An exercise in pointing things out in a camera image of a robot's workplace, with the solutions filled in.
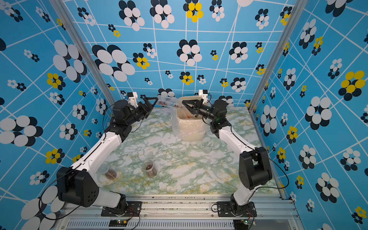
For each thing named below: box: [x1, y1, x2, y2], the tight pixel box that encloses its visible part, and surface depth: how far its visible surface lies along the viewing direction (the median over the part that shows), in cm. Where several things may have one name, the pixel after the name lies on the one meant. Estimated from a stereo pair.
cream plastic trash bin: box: [176, 96, 209, 142], surface depth 82 cm
